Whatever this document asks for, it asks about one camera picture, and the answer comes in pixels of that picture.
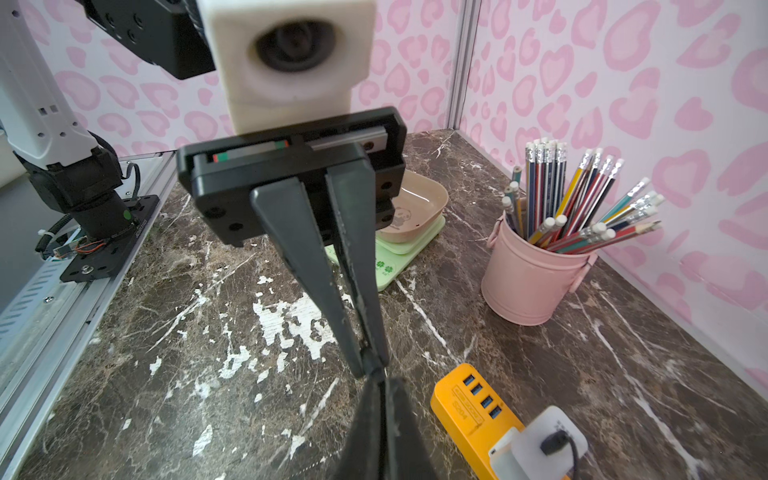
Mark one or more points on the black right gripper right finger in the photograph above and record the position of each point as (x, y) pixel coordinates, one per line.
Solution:
(405, 454)

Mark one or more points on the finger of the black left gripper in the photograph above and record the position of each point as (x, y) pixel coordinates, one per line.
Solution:
(285, 212)
(351, 188)

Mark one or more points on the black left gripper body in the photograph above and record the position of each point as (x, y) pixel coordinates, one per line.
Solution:
(220, 175)

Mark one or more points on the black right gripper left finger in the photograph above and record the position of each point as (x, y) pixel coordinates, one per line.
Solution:
(364, 449)

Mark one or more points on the white usb charger adapter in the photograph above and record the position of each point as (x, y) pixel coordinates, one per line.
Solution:
(549, 448)

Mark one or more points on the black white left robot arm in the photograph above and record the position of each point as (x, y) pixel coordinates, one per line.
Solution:
(73, 170)

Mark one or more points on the pink panda scale bowl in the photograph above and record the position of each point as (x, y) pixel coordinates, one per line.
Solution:
(420, 201)

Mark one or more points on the green electronic kitchen scale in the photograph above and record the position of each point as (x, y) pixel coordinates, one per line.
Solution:
(394, 258)

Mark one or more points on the orange power strip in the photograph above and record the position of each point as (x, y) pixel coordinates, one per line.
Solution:
(473, 414)

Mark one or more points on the pink metal pencil bucket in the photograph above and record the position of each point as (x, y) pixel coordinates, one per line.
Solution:
(524, 284)

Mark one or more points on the bundle of coloured pencils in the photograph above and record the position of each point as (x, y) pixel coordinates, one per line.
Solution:
(560, 214)

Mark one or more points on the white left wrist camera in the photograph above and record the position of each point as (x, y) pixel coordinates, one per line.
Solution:
(283, 63)

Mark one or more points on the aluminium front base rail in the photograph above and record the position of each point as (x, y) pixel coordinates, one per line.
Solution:
(44, 331)

